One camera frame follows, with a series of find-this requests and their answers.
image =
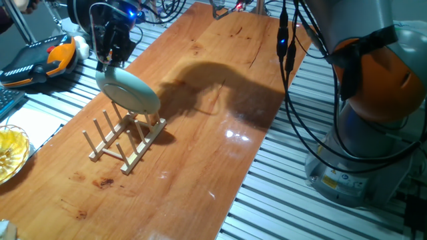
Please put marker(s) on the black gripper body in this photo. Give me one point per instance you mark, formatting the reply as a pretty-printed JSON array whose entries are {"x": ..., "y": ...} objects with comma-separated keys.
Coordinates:
[{"x": 118, "y": 40}]

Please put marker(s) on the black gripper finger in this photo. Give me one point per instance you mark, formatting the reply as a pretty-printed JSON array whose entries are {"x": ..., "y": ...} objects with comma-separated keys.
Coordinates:
[
  {"x": 101, "y": 65},
  {"x": 111, "y": 59}
]

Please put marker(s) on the light green dish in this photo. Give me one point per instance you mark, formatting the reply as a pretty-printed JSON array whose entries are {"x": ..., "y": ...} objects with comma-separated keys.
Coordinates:
[{"x": 130, "y": 93}]

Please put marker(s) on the person forearm dark sleeve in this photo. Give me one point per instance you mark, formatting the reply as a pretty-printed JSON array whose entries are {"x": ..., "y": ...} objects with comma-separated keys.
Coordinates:
[{"x": 5, "y": 21}]

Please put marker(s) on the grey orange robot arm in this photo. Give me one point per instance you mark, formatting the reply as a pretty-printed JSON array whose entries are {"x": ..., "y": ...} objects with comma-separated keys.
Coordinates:
[{"x": 367, "y": 83}]

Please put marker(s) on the wooden peg dish rack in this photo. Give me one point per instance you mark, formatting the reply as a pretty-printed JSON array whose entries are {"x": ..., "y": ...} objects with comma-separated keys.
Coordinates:
[{"x": 141, "y": 149}]

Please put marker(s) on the person hand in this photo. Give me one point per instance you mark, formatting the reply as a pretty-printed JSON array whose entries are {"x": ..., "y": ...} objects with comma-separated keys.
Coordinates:
[{"x": 26, "y": 5}]

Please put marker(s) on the small white figure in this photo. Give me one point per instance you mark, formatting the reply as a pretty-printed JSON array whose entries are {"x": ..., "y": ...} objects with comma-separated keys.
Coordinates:
[{"x": 82, "y": 48}]

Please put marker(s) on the black round device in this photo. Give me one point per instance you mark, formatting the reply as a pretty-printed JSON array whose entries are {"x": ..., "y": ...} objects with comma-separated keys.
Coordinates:
[{"x": 80, "y": 13}]

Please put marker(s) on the grey metal stand leg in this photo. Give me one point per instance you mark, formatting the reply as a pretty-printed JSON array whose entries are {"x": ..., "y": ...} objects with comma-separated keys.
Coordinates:
[{"x": 20, "y": 21}]

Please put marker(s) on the white paper sheet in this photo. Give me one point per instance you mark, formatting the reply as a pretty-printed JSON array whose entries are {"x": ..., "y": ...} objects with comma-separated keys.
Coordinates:
[{"x": 30, "y": 126}]

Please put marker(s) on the black keyboard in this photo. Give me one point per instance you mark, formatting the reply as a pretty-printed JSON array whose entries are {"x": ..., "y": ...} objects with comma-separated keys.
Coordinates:
[{"x": 8, "y": 100}]

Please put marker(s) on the small red light module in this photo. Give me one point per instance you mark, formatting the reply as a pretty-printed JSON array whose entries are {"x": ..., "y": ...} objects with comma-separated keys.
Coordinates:
[{"x": 239, "y": 4}]

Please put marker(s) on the glossy brown wooden board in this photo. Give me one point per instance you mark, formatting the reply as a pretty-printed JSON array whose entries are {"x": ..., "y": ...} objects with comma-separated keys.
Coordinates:
[{"x": 200, "y": 166}]

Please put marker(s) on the small white gold box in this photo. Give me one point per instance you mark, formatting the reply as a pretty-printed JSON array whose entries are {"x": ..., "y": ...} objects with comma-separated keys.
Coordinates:
[{"x": 6, "y": 230}]

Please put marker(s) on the long frame pole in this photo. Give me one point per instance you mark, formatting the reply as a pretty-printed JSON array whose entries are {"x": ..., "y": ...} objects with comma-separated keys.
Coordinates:
[{"x": 260, "y": 6}]

